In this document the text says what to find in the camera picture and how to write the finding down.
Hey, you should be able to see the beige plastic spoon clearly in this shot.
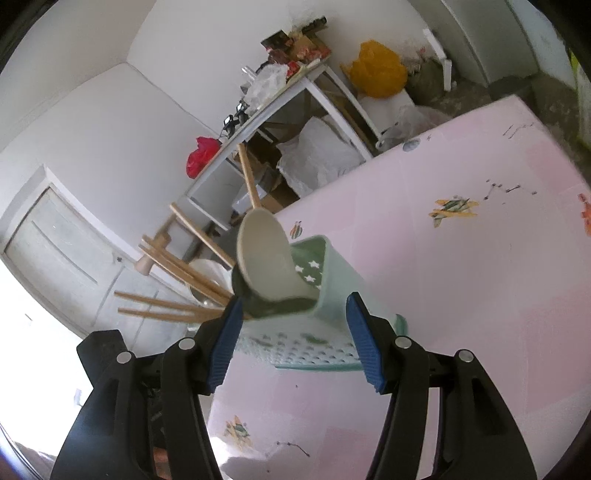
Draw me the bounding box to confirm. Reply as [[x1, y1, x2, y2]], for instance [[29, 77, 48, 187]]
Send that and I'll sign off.
[[236, 208, 318, 302]]

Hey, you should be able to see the grey metal ladle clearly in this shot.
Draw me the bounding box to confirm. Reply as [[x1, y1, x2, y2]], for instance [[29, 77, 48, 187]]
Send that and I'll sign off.
[[231, 266, 317, 319]]

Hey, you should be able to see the white plastic rice spoon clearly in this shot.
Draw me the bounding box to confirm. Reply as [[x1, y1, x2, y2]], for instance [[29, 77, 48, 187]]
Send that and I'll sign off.
[[185, 259, 233, 308]]

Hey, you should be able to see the mint green utensil holder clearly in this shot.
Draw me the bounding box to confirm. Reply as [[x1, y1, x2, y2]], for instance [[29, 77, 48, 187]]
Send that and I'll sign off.
[[236, 235, 408, 372]]

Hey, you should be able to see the wooden chair black seat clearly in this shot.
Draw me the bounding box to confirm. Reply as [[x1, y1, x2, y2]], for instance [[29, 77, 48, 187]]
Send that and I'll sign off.
[[134, 213, 177, 276]]

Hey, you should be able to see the white door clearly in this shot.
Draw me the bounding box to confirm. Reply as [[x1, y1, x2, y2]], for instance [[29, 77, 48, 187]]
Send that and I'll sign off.
[[5, 187, 187, 355]]

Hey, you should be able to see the pink patterned tablecloth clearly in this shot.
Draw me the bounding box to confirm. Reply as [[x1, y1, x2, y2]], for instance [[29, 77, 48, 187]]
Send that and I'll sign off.
[[208, 97, 590, 479]]

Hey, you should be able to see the red plastic bag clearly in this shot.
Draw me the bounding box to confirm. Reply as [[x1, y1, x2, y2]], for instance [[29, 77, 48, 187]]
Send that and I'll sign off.
[[185, 136, 221, 179]]

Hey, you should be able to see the white sack under table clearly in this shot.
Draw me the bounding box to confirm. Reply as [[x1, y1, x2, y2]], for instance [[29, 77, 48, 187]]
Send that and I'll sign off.
[[277, 117, 363, 198]]

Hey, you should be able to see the white side table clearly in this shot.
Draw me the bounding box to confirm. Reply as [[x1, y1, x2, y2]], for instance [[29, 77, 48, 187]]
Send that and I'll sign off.
[[184, 62, 385, 232]]

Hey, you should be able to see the yellow plastic bag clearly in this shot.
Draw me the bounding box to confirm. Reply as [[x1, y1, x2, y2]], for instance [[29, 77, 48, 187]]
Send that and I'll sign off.
[[342, 40, 408, 99]]

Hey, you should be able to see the clear plastic bag on table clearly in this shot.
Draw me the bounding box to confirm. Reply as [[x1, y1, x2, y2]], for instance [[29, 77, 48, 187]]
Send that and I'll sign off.
[[243, 64, 288, 114]]

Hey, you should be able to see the silver refrigerator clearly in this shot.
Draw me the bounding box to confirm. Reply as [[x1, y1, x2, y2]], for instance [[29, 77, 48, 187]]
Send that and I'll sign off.
[[444, 0, 576, 88]]

